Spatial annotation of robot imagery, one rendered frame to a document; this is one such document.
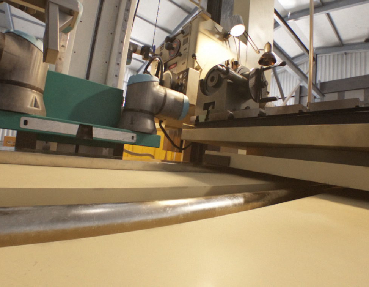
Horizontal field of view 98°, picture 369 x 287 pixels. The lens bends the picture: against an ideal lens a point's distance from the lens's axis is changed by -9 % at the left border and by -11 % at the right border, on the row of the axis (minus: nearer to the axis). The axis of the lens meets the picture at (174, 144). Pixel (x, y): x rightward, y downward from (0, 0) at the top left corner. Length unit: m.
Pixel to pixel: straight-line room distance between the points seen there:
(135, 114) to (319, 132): 0.68
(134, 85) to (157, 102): 0.13
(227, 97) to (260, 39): 1.49
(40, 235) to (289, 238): 0.26
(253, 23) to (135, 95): 1.77
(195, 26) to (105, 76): 0.91
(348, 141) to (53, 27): 0.70
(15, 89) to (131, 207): 0.60
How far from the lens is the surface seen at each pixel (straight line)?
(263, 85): 1.04
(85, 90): 0.92
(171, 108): 0.91
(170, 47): 1.74
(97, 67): 1.05
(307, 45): 16.07
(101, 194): 0.33
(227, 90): 0.98
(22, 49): 0.79
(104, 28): 1.14
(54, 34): 0.27
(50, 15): 0.30
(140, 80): 0.84
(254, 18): 2.40
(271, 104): 1.52
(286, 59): 10.35
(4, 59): 0.77
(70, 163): 0.53
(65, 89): 0.91
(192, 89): 1.28
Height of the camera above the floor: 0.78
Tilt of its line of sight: 1 degrees up
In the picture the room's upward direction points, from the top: 7 degrees clockwise
